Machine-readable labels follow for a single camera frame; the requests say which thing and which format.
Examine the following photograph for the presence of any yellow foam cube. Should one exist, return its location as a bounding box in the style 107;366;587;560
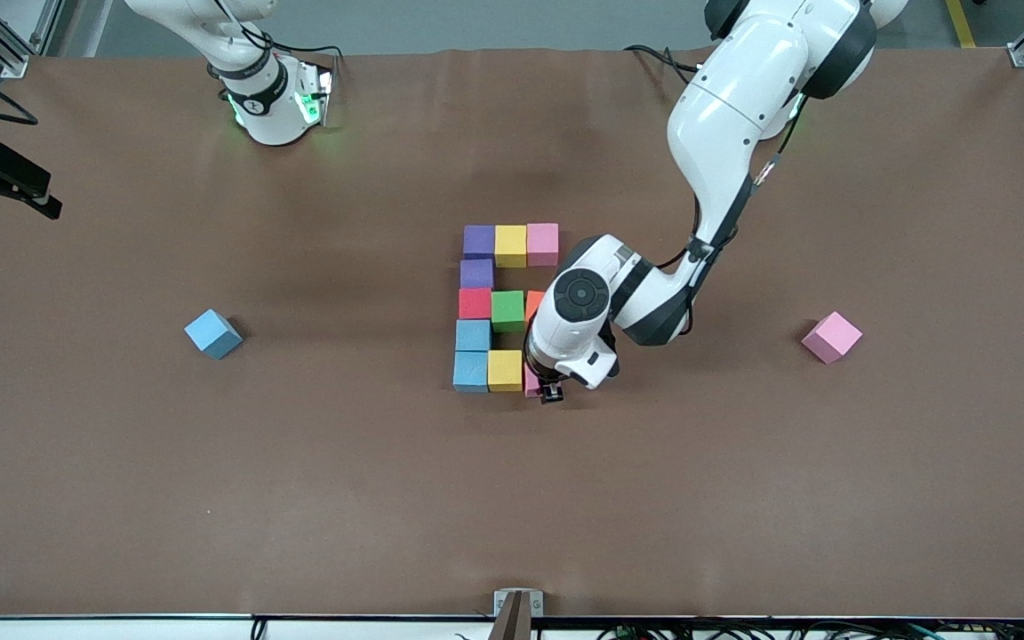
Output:
495;224;529;268
487;349;524;393

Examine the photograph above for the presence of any blue foam cube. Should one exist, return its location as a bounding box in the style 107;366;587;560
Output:
455;318;493;355
184;308;243;361
452;350;490;393

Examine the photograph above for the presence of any green foam cube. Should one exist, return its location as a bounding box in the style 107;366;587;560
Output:
491;290;526;335

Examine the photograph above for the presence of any arm base connector plate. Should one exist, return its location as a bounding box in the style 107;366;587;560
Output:
294;60;335;127

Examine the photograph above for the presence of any brown table mat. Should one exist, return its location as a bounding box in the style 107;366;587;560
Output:
0;46;1024;620

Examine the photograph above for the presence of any grey metal table bracket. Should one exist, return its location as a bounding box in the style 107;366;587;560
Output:
487;588;545;640

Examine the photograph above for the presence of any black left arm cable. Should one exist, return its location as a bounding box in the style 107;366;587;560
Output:
654;93;808;268

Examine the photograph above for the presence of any black arm base cable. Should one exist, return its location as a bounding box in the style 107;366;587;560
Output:
214;0;346;63
624;44;700;85

